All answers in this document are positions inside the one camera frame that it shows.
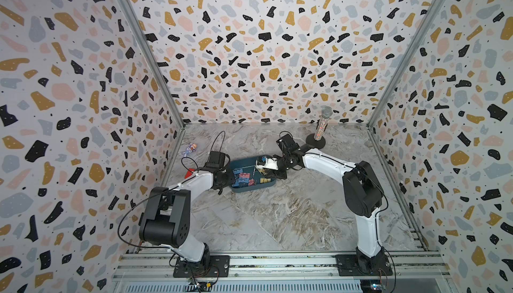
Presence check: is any teal plastic storage box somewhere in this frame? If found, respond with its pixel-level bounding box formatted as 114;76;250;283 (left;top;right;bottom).
229;155;277;193

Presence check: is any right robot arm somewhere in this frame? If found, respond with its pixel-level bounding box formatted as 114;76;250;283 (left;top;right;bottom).
275;149;394;276

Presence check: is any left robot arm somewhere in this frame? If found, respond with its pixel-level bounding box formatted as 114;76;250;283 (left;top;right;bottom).
117;149;235;264

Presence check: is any red rectangular block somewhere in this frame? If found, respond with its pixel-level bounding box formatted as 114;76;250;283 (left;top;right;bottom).
184;169;195;179

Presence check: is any purple bunny plush toy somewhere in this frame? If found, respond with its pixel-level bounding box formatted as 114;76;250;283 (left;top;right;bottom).
181;143;198;157

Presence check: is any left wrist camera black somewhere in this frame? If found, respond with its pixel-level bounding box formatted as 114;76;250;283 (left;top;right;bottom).
204;151;231;171

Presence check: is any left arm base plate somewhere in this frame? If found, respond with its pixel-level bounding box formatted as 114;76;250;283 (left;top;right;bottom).
173;255;231;278

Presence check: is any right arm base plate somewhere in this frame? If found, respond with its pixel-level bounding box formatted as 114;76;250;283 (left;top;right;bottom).
335;254;394;276

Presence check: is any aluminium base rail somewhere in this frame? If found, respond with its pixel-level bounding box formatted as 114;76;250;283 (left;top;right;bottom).
112;250;458;292

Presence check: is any aluminium frame corner post left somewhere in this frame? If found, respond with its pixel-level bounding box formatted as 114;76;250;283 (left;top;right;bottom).
117;0;185;131

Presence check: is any aluminium frame corner post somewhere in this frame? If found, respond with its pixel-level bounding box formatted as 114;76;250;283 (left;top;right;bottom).
367;0;445;132
117;0;185;131

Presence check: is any aluminium frame corner post right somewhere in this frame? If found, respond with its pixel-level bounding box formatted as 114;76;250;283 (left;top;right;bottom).
367;0;445;132

